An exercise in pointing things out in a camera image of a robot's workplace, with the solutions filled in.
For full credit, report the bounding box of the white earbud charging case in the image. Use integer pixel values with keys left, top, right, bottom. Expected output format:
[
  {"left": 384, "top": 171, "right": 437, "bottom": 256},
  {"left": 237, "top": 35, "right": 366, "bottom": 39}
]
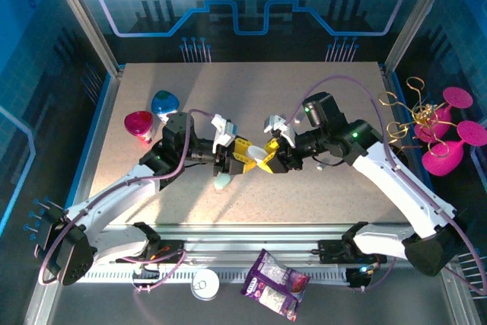
[{"left": 245, "top": 145, "right": 269, "bottom": 162}]

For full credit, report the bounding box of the mint green earbud charging case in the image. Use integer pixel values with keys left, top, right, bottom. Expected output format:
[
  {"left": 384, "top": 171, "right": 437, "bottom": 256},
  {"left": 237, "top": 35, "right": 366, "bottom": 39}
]
[{"left": 213, "top": 172, "right": 233, "bottom": 191}]

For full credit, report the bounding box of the blue lid yogurt cup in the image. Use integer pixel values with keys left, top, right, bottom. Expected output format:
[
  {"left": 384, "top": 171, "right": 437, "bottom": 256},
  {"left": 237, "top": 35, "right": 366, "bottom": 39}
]
[{"left": 151, "top": 90, "right": 180, "bottom": 125}]

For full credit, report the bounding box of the pink lid yogurt cup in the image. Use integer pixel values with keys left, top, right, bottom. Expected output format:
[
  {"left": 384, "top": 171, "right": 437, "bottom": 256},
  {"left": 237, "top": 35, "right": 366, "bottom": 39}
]
[{"left": 123, "top": 110, "right": 155, "bottom": 145}]

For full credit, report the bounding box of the purple snack bag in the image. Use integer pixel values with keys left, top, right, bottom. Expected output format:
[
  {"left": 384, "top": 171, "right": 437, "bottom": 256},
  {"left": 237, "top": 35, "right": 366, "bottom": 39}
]
[{"left": 240, "top": 248, "right": 311, "bottom": 322}]

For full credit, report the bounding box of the white round can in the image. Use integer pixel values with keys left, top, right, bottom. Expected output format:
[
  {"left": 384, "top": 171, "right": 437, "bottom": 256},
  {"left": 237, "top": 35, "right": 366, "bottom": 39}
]
[{"left": 189, "top": 268, "right": 221, "bottom": 302}]

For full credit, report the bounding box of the magenta plastic goblet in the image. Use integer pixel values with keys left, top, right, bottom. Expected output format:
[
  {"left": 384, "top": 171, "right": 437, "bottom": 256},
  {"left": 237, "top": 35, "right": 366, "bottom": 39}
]
[
  {"left": 421, "top": 119, "right": 487, "bottom": 177},
  {"left": 413, "top": 86, "right": 474, "bottom": 143}
]

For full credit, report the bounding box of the small black connector box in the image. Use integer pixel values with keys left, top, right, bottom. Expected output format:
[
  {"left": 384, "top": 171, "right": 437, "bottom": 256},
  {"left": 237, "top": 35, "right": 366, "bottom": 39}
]
[
  {"left": 131, "top": 269, "right": 161, "bottom": 294},
  {"left": 345, "top": 263, "right": 376, "bottom": 290}
]

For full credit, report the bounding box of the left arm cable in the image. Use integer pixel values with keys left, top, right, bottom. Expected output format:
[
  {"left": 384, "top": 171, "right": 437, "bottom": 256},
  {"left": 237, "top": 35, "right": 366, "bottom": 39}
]
[{"left": 37, "top": 108, "right": 220, "bottom": 295}]

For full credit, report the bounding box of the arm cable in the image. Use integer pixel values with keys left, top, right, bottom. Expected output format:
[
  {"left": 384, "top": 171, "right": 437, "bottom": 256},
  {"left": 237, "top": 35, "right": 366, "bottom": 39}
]
[
  {"left": 285, "top": 75, "right": 487, "bottom": 298},
  {"left": 37, "top": 108, "right": 220, "bottom": 295}
]

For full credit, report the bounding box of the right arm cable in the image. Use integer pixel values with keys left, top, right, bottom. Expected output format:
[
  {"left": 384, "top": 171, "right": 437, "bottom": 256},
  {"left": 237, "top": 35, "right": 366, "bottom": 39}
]
[{"left": 285, "top": 75, "right": 487, "bottom": 298}]

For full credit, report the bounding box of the long aluminium mounting rail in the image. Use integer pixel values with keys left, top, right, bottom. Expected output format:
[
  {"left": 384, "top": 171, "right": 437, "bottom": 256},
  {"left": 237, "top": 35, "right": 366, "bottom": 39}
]
[{"left": 91, "top": 221, "right": 419, "bottom": 269}]

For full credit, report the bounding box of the gold wire display stand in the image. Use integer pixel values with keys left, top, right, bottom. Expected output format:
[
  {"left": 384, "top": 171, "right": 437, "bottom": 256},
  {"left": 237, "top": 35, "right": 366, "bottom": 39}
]
[{"left": 378, "top": 76, "right": 457, "bottom": 162}]

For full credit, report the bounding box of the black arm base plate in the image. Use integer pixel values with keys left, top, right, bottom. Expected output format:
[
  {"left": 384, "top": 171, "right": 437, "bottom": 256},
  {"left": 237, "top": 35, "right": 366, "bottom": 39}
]
[
  {"left": 132, "top": 239, "right": 189, "bottom": 265},
  {"left": 318, "top": 239, "right": 387, "bottom": 265}
]

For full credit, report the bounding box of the white slotted cable duct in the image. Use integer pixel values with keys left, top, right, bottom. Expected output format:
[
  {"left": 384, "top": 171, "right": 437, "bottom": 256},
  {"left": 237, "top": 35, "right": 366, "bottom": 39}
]
[{"left": 75, "top": 268, "right": 349, "bottom": 284}]

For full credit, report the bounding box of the aluminium frame post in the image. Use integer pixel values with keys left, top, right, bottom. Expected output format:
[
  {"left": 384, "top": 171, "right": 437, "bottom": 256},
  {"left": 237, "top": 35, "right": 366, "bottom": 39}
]
[
  {"left": 41, "top": 0, "right": 125, "bottom": 77},
  {"left": 383, "top": 0, "right": 460, "bottom": 75}
]

